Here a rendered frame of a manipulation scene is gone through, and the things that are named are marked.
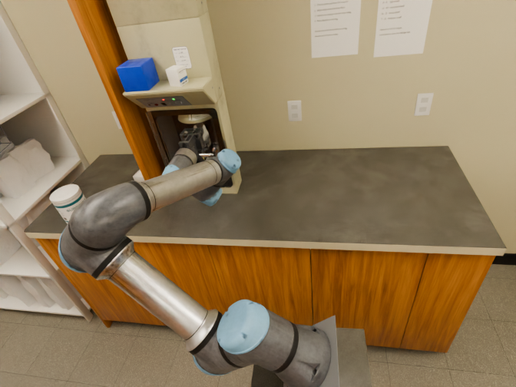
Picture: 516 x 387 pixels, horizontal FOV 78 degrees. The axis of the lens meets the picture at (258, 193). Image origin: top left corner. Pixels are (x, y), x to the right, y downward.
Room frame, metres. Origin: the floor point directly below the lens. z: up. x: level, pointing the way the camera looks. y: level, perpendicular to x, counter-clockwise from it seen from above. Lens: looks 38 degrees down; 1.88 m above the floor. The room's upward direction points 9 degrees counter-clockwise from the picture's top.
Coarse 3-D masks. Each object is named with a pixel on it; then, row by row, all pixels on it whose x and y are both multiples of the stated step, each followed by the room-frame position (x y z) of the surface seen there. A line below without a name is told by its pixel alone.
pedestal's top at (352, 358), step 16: (336, 336) 0.46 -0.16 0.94; (352, 336) 0.46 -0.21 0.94; (352, 352) 0.41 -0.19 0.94; (256, 368) 0.41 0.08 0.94; (352, 368) 0.37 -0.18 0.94; (368, 368) 0.36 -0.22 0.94; (256, 384) 0.37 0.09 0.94; (272, 384) 0.36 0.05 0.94; (352, 384) 0.33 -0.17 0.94; (368, 384) 0.33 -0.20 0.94
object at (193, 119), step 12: (204, 108) 1.23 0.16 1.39; (156, 120) 1.30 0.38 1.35; (168, 120) 1.28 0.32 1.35; (180, 120) 1.26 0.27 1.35; (192, 120) 1.25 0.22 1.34; (204, 120) 1.23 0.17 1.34; (216, 120) 1.22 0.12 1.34; (168, 132) 1.29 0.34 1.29; (180, 132) 1.27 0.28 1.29; (216, 132) 1.22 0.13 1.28; (168, 144) 1.29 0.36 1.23; (216, 144) 1.23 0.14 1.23; (168, 156) 1.30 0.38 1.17; (216, 156) 1.23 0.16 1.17; (228, 180) 1.22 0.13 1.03
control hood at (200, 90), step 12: (156, 84) 1.24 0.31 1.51; (168, 84) 1.22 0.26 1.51; (192, 84) 1.17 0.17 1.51; (204, 84) 1.15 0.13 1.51; (132, 96) 1.20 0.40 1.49; (144, 96) 1.19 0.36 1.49; (156, 96) 1.19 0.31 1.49; (168, 96) 1.18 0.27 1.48; (192, 96) 1.17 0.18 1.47; (204, 96) 1.16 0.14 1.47
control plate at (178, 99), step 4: (176, 96) 1.17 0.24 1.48; (180, 96) 1.17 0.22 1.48; (140, 100) 1.22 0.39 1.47; (144, 100) 1.22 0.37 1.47; (148, 100) 1.22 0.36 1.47; (152, 100) 1.21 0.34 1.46; (156, 100) 1.21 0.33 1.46; (160, 100) 1.21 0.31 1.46; (168, 100) 1.21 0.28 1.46; (172, 100) 1.20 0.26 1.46; (176, 100) 1.20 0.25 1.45; (180, 100) 1.20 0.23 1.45; (184, 100) 1.20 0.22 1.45; (144, 104) 1.26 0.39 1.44; (152, 104) 1.25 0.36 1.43; (160, 104) 1.25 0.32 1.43; (168, 104) 1.24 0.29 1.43; (172, 104) 1.24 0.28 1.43; (176, 104) 1.24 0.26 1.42; (180, 104) 1.23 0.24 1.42; (184, 104) 1.23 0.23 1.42; (188, 104) 1.23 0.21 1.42
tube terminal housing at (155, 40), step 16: (208, 16) 1.33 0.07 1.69; (128, 32) 1.31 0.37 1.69; (144, 32) 1.29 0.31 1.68; (160, 32) 1.27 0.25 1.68; (176, 32) 1.26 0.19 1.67; (192, 32) 1.24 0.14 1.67; (208, 32) 1.29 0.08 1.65; (128, 48) 1.31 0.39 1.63; (144, 48) 1.29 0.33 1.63; (160, 48) 1.28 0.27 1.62; (192, 48) 1.25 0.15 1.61; (208, 48) 1.26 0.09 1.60; (160, 64) 1.28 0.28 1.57; (192, 64) 1.25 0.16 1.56; (208, 64) 1.23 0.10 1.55; (160, 80) 1.29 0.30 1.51; (224, 96) 1.33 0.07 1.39; (224, 112) 1.29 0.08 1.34; (224, 128) 1.25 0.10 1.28; (240, 176) 1.33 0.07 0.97; (224, 192) 1.25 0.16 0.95
